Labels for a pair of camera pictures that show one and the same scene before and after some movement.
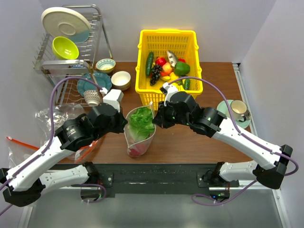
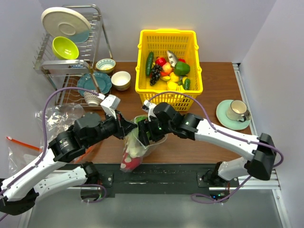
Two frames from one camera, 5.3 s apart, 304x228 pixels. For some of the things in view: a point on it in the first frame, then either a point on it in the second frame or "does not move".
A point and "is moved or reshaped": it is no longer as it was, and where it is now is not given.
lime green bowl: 65,48 does not move
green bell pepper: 181,68 does not move
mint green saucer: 223,107 does not move
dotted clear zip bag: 140,130 is moved or reshaped
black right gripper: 160,118 -> 145,126
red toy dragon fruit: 137,150 -> 129,163
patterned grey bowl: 92,97 does not move
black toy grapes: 156,74 does not move
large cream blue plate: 60,21 does not move
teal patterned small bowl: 106,65 does not move
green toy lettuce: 141,124 is moved or reshaped
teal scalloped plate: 101,79 does not move
